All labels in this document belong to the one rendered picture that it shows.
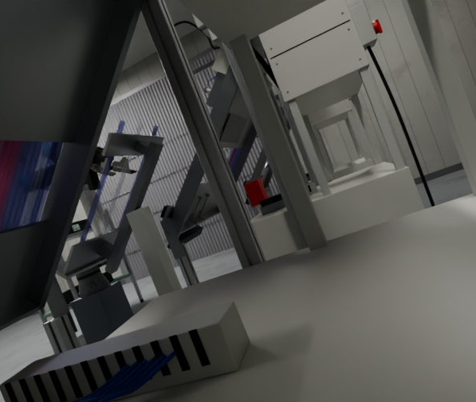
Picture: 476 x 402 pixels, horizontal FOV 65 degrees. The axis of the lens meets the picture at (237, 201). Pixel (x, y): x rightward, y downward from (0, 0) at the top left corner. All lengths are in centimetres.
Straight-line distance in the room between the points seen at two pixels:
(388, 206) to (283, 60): 65
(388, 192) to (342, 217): 18
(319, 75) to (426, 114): 387
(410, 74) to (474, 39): 75
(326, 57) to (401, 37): 391
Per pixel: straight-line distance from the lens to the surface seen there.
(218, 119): 150
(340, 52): 147
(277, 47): 149
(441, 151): 527
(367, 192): 144
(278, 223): 147
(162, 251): 130
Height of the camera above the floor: 76
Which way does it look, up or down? 2 degrees down
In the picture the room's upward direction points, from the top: 21 degrees counter-clockwise
